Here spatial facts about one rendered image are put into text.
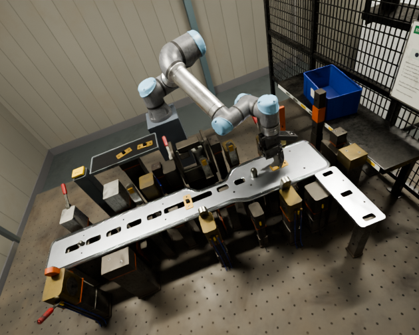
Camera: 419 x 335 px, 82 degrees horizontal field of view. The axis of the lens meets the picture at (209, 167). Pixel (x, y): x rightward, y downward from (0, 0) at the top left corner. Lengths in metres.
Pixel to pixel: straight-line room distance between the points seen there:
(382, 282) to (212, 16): 3.25
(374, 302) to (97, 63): 3.52
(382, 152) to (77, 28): 3.27
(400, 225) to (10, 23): 3.85
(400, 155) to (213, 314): 1.03
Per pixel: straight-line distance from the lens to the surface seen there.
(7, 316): 1.88
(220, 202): 1.09
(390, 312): 1.26
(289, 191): 1.03
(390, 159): 1.22
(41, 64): 3.79
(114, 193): 1.23
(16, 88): 4.01
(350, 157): 1.15
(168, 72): 1.07
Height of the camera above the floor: 1.87
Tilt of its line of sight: 44 degrees down
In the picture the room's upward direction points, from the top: 20 degrees counter-clockwise
